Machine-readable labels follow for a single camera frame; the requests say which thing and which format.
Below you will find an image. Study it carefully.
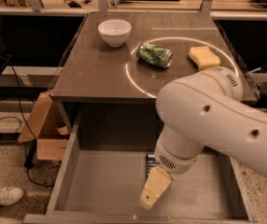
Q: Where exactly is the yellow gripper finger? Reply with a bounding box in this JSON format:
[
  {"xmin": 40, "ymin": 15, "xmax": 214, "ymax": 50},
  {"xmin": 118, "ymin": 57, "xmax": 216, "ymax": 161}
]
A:
[{"xmin": 140, "ymin": 166, "xmax": 173, "ymax": 210}]

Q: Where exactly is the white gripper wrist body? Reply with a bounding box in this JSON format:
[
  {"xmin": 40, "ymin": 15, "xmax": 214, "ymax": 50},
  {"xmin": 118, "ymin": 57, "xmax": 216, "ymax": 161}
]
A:
[{"xmin": 154, "ymin": 133, "xmax": 199, "ymax": 175}]

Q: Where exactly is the dark blue rxbar wrapper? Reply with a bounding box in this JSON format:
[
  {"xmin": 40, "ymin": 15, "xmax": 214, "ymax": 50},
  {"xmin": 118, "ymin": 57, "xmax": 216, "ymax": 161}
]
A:
[{"xmin": 146, "ymin": 153, "xmax": 158, "ymax": 175}]

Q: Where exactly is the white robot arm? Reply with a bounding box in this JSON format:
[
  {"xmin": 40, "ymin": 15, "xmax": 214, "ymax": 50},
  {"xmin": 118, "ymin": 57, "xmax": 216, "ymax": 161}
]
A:
[{"xmin": 140, "ymin": 66, "xmax": 267, "ymax": 210}]

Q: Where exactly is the grey open drawer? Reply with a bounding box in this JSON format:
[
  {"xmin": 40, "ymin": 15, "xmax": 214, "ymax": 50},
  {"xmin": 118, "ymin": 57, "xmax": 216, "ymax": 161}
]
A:
[{"xmin": 24, "ymin": 104, "xmax": 257, "ymax": 224}]

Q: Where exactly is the grey counter cabinet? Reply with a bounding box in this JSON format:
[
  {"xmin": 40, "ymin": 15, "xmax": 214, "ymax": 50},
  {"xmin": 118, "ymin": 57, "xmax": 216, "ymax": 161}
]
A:
[{"xmin": 50, "ymin": 10, "xmax": 259, "ymax": 135}]

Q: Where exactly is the crushed green soda can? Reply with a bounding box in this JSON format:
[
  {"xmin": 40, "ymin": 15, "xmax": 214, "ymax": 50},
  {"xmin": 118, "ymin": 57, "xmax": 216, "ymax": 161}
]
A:
[{"xmin": 136, "ymin": 42, "xmax": 173, "ymax": 69}]

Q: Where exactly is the yellow sponge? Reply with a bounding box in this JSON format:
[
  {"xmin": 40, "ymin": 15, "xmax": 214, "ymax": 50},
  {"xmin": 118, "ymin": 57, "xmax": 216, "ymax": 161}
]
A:
[{"xmin": 189, "ymin": 46, "xmax": 220, "ymax": 70}]

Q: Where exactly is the brown cardboard box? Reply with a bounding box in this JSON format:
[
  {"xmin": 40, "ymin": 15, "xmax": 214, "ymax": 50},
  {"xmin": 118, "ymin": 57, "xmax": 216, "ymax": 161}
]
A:
[{"xmin": 18, "ymin": 91, "xmax": 70, "ymax": 161}]

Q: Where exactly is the white ceramic bowl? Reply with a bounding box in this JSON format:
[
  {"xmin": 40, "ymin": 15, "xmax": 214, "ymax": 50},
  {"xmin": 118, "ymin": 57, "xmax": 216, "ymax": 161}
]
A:
[{"xmin": 98, "ymin": 20, "xmax": 132, "ymax": 48}]

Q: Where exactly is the white sneaker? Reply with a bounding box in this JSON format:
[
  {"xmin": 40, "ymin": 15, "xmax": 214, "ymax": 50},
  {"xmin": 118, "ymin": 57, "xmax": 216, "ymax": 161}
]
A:
[{"xmin": 0, "ymin": 187, "xmax": 24, "ymax": 206}]

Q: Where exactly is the black floor cable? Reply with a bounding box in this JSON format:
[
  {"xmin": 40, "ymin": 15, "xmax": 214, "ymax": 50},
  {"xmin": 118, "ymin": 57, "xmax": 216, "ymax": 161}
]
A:
[{"xmin": 0, "ymin": 3, "xmax": 55, "ymax": 188}]

